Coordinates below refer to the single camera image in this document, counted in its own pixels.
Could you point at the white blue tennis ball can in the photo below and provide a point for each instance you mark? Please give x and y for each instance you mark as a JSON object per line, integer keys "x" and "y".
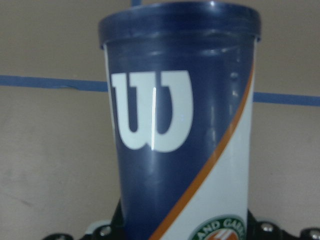
{"x": 180, "y": 80}

